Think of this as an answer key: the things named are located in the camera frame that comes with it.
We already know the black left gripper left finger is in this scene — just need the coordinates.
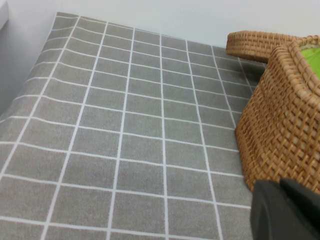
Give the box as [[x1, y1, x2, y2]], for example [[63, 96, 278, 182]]
[[250, 178, 320, 240]]

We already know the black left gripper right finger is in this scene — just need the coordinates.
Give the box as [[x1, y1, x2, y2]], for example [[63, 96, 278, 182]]
[[279, 177, 320, 209]]

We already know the woven rattan basket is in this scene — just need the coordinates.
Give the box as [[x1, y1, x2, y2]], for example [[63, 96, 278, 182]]
[[234, 34, 320, 195]]

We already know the green fabric basket liner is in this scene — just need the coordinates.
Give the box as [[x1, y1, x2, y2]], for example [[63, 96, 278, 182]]
[[299, 46, 320, 81]]

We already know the woven rattan basket lid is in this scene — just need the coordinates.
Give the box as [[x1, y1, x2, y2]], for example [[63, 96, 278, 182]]
[[226, 30, 305, 62]]

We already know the gray white-grid tablecloth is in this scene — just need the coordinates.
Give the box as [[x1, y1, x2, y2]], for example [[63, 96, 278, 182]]
[[0, 11, 320, 240]]

